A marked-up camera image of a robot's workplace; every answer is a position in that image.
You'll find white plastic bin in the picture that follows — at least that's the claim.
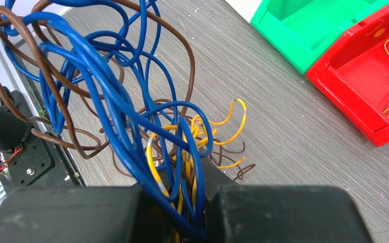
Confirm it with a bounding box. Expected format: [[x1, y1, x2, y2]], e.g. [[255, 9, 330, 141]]
[[225, 0, 262, 23]]

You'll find cable bundle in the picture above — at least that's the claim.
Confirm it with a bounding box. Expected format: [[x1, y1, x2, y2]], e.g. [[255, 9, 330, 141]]
[[0, 0, 256, 243]]

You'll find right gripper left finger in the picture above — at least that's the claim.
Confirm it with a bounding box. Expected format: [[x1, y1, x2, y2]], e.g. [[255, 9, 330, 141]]
[[0, 186, 168, 242]]

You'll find red plastic bin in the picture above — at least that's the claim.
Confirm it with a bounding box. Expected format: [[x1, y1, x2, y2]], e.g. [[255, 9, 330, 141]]
[[306, 4, 389, 146]]

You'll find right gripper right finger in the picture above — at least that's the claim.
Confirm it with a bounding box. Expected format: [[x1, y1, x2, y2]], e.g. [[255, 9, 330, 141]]
[[202, 158, 373, 242]]

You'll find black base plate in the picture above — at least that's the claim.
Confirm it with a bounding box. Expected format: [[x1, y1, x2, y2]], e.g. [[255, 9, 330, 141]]
[[0, 100, 84, 188]]

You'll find green plastic bin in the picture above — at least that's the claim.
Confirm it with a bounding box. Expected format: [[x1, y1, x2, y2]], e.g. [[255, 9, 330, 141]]
[[250, 0, 389, 74]]

